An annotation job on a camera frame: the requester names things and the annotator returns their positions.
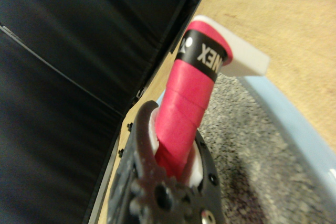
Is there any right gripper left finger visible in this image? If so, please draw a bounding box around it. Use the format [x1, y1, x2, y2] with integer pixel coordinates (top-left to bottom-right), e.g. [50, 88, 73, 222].
[132, 100, 171, 209]

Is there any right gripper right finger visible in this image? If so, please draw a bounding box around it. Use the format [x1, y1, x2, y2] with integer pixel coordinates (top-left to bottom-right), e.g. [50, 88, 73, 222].
[182, 129, 226, 224]

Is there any blue litter tray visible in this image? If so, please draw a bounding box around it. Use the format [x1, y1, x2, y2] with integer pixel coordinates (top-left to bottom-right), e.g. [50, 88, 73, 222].
[198, 73, 336, 224]

